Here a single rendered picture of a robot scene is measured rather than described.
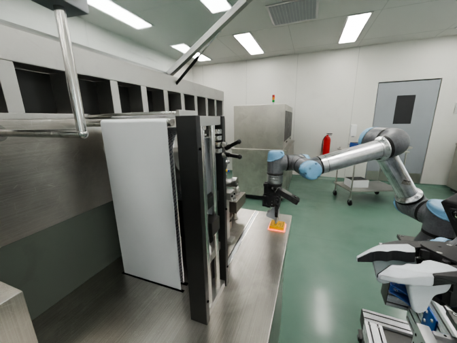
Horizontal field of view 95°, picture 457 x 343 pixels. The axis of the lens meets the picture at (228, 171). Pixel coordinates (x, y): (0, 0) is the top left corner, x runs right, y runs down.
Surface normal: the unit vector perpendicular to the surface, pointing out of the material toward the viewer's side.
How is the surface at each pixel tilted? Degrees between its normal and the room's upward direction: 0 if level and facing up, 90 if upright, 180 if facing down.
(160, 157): 90
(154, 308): 0
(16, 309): 90
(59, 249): 90
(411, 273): 36
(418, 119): 90
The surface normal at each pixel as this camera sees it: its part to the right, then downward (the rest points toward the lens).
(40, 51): 0.94, 0.07
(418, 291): 0.15, 0.11
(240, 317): -0.02, -0.97
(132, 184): -0.36, 0.23
